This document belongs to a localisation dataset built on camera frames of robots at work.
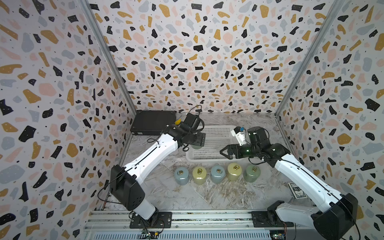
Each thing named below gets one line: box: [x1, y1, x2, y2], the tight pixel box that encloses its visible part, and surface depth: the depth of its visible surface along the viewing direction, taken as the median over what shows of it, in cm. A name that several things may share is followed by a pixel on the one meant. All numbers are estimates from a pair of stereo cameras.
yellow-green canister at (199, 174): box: [192, 166, 207, 185], surface depth 83 cm
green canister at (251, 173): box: [243, 164, 261, 183], surface depth 85 cm
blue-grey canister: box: [210, 165, 226, 184], surface depth 83 cm
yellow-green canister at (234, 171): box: [227, 162, 242, 182], surface depth 85 cm
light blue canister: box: [174, 166, 190, 186], surface depth 83 cm
